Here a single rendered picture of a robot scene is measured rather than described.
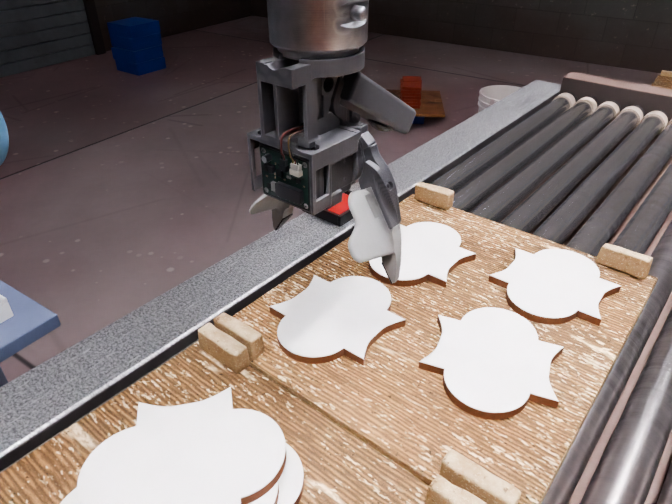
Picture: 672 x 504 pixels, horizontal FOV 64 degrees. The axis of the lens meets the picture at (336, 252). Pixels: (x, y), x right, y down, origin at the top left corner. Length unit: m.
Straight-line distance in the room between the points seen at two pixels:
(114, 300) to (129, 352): 1.65
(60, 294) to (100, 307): 0.20
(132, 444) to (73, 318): 1.81
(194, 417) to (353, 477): 0.14
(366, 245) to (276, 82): 0.15
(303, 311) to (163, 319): 0.17
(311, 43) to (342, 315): 0.30
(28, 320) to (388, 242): 0.50
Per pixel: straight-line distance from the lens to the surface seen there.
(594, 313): 0.65
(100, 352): 0.64
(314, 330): 0.57
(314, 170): 0.42
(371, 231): 0.47
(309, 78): 0.42
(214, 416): 0.46
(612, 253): 0.75
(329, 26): 0.41
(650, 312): 0.74
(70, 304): 2.33
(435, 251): 0.70
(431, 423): 0.51
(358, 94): 0.45
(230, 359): 0.54
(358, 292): 0.62
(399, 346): 0.57
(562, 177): 1.01
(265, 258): 0.74
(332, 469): 0.48
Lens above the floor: 1.33
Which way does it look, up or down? 34 degrees down
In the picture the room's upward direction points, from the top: straight up
